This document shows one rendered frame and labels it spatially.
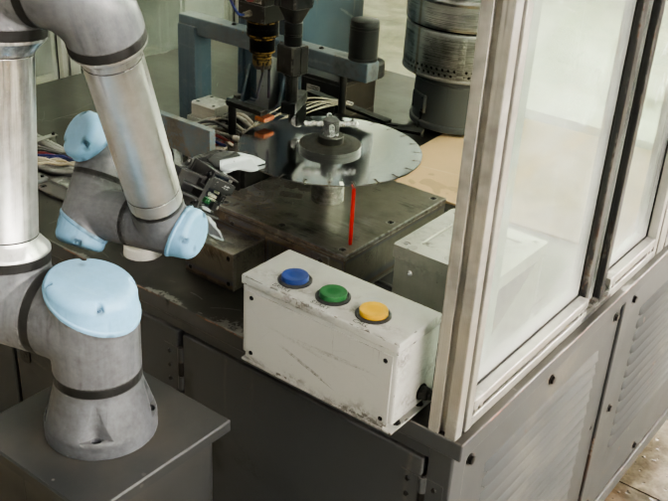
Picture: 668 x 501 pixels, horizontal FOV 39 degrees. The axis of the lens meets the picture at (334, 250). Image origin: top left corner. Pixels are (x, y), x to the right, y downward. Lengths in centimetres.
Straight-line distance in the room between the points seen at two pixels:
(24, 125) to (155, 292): 52
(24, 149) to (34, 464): 40
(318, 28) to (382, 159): 78
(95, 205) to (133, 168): 16
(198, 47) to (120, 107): 100
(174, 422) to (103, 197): 33
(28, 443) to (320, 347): 41
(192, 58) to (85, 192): 84
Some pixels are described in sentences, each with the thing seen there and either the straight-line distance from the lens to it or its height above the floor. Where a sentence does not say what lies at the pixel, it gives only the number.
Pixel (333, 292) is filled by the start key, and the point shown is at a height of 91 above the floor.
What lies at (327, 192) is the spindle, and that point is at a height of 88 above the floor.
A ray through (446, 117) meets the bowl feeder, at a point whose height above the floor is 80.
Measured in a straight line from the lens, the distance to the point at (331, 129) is 166.
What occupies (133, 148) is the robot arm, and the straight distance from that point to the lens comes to 124.
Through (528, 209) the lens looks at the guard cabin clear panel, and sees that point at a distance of 133.
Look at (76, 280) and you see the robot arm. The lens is 124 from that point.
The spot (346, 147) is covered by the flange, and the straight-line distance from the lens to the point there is 170.
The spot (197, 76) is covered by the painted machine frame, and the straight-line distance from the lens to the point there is 221.
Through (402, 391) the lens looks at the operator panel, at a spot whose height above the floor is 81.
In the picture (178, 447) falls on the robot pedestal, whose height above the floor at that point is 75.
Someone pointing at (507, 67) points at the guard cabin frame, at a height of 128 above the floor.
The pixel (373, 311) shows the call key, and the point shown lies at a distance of 130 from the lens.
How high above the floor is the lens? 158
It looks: 28 degrees down
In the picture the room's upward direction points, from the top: 3 degrees clockwise
